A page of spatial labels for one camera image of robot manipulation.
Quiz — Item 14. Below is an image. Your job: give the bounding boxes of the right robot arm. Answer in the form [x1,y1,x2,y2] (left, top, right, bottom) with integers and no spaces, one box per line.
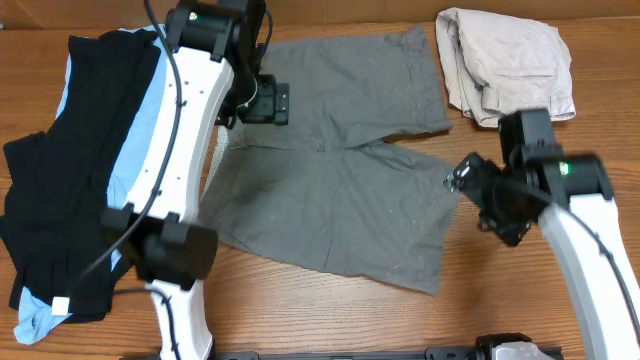
[444,109,639,359]

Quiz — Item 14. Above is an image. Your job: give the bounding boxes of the black garment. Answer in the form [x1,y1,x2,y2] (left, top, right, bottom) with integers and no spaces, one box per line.
[1,30,161,323]

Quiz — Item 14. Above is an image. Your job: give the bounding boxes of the light blue shirt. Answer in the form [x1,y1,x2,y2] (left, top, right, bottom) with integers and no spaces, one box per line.
[13,27,167,345]

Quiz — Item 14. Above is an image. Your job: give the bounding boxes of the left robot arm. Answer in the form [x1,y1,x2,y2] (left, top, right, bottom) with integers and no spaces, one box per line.
[101,0,290,359]

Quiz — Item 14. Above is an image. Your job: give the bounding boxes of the beige folded trousers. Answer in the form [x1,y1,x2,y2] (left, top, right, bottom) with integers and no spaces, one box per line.
[435,7,576,128]

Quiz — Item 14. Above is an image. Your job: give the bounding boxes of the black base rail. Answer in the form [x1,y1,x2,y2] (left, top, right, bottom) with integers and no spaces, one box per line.
[213,346,499,360]

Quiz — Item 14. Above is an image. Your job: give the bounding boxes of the grey shorts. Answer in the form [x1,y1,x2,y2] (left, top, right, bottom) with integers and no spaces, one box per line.
[197,27,459,294]

